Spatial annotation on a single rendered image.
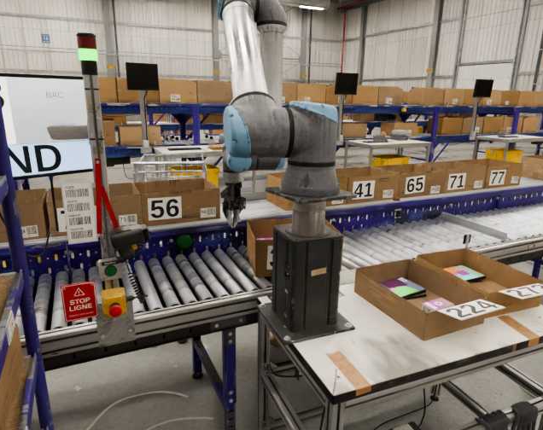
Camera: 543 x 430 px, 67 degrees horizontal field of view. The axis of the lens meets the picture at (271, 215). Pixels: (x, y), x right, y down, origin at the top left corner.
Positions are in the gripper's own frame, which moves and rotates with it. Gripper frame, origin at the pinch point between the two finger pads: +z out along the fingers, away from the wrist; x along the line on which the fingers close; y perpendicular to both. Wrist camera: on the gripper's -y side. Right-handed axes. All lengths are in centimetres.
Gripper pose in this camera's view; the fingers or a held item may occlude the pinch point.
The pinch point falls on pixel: (232, 224)
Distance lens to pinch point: 184.1
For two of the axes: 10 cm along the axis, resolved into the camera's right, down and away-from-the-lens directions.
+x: 9.0, -1.1, 4.3
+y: 4.4, 2.5, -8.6
